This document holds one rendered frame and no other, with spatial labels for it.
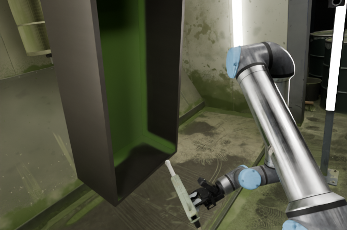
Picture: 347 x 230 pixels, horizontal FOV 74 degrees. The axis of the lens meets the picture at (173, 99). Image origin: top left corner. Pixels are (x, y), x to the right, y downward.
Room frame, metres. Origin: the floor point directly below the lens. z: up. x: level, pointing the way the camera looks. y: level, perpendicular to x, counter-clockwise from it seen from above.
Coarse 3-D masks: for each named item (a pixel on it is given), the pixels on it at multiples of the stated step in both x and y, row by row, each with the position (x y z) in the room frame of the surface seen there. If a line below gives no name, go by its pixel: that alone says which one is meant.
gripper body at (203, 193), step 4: (216, 184) 0.95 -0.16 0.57; (200, 188) 0.96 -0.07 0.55; (204, 188) 0.95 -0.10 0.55; (220, 188) 0.92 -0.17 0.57; (200, 192) 0.93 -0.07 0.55; (204, 192) 0.92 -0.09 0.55; (208, 192) 0.92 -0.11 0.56; (212, 192) 0.92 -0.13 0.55; (216, 192) 0.93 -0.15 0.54; (220, 192) 0.94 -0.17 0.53; (224, 192) 0.92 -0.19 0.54; (200, 196) 0.91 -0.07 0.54; (204, 196) 0.90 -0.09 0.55; (208, 196) 0.90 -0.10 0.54; (212, 196) 0.90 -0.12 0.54; (216, 196) 0.93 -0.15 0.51; (220, 196) 0.93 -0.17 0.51; (224, 196) 0.93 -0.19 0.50; (208, 200) 0.90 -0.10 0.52; (212, 200) 0.90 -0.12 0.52; (216, 200) 0.92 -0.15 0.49; (204, 204) 0.90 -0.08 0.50; (208, 204) 0.91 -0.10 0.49; (208, 208) 0.89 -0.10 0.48
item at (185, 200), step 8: (168, 160) 1.25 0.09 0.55; (168, 168) 1.17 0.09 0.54; (176, 176) 1.06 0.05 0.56; (176, 184) 1.00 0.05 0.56; (184, 192) 0.92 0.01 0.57; (184, 200) 0.87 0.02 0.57; (184, 208) 0.83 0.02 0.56; (192, 208) 0.81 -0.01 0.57; (192, 216) 0.78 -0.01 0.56; (200, 224) 0.90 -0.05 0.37
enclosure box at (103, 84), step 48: (48, 0) 1.05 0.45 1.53; (96, 0) 1.32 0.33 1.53; (144, 0) 1.53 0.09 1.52; (96, 48) 0.90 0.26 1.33; (144, 48) 1.57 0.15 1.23; (96, 96) 0.95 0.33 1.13; (144, 96) 1.62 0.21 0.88; (96, 144) 1.01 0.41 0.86; (144, 144) 1.56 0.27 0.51; (96, 192) 1.11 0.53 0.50
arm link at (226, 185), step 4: (224, 176) 0.97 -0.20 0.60; (220, 180) 0.95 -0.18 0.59; (224, 180) 0.94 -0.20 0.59; (228, 180) 0.94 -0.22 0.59; (220, 184) 0.94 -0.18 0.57; (224, 184) 0.93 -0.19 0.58; (228, 184) 0.92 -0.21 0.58; (224, 188) 0.91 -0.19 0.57; (228, 188) 0.91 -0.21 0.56; (232, 188) 0.92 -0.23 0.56; (228, 192) 0.91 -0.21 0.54
